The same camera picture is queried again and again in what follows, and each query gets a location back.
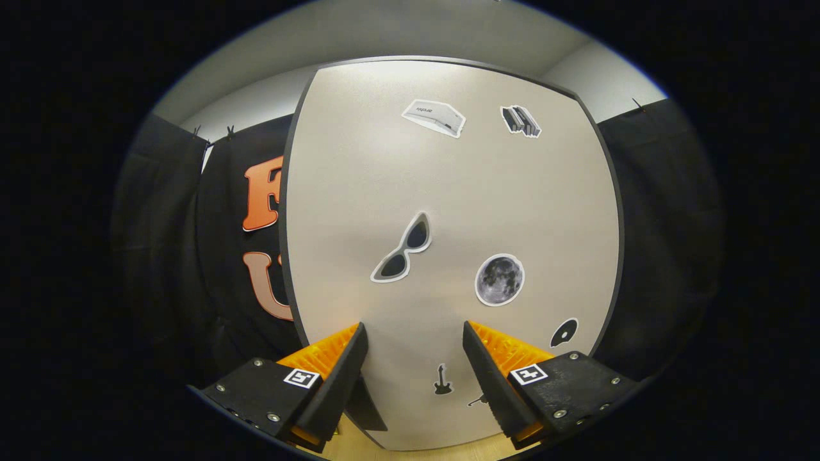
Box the black door handle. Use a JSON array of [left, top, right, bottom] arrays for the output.
[[346, 375, 388, 433]]

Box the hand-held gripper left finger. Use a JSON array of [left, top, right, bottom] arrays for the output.
[[200, 322, 370, 452]]

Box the grey shoe cabinet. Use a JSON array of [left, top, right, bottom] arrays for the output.
[[279, 54, 625, 452]]

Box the beige shoe cabinet door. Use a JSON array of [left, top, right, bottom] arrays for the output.
[[285, 60, 621, 451]]

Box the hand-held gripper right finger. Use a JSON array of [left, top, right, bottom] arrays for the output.
[[463, 320, 641, 451]]

